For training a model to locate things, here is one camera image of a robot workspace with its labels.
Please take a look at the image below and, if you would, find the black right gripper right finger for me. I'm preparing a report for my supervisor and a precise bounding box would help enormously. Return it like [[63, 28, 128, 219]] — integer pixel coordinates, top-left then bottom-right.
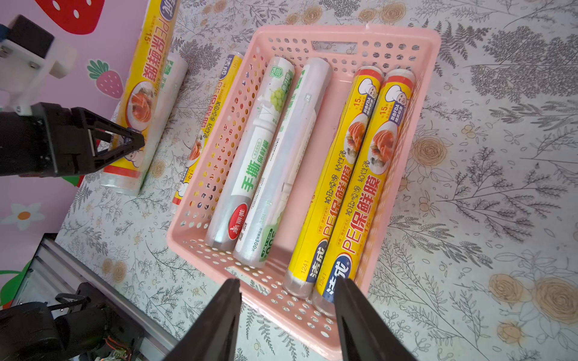
[[334, 278, 416, 361]]

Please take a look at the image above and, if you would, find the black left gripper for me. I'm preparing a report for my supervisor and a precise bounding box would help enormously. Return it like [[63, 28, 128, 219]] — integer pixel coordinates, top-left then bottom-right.
[[1, 102, 145, 177]]

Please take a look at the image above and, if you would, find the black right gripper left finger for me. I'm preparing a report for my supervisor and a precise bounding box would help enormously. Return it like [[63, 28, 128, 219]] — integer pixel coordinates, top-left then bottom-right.
[[164, 278, 242, 361]]

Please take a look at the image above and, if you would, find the yellow plastic wrap roll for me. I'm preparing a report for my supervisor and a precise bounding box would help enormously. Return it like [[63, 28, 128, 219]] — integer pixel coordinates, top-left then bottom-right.
[[283, 66, 383, 299], [103, 0, 181, 177], [170, 51, 244, 214], [312, 69, 415, 317]]

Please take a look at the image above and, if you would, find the clear white plastic wrap roll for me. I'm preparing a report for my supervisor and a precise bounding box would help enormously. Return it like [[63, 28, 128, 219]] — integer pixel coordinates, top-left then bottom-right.
[[234, 57, 332, 269]]

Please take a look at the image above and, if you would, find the white green plastic wrap roll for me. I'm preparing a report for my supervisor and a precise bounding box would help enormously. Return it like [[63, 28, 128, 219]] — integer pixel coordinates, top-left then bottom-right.
[[206, 57, 294, 251], [100, 51, 189, 196]]

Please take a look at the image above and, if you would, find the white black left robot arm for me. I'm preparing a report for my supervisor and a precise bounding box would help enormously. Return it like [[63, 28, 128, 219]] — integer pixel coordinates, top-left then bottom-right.
[[1, 102, 145, 360]]

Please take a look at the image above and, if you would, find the pink plastic basket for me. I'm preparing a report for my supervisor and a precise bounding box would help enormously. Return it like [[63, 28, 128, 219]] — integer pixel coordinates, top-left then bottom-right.
[[166, 23, 442, 361]]

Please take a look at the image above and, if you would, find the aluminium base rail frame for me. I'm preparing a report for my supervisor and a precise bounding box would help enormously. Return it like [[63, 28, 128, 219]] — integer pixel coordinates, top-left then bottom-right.
[[1, 233, 178, 360]]

